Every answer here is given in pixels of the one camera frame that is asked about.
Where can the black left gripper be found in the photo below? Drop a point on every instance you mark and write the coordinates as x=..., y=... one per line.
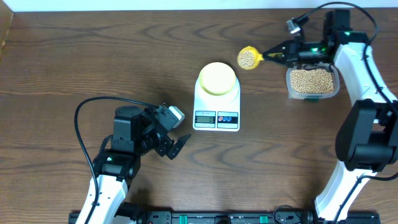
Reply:
x=165, y=148

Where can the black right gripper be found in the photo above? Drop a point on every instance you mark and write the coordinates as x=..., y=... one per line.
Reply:
x=289, y=53

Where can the yellow plastic scoop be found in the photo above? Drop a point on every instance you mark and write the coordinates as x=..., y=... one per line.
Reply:
x=249, y=58

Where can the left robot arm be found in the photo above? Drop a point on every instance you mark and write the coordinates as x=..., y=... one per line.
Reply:
x=136, y=132

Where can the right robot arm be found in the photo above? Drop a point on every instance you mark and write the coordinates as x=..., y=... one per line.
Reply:
x=367, y=140

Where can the white digital kitchen scale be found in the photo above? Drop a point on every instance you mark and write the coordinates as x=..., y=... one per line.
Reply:
x=217, y=113

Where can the yellow bowl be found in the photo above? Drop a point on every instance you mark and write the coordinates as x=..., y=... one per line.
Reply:
x=217, y=78

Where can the soybeans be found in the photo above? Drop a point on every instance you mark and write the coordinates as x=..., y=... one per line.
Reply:
x=317, y=81

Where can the clear plastic container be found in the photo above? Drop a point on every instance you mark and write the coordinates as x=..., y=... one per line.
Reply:
x=305, y=96

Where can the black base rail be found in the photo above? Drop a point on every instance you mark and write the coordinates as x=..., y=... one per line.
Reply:
x=283, y=217

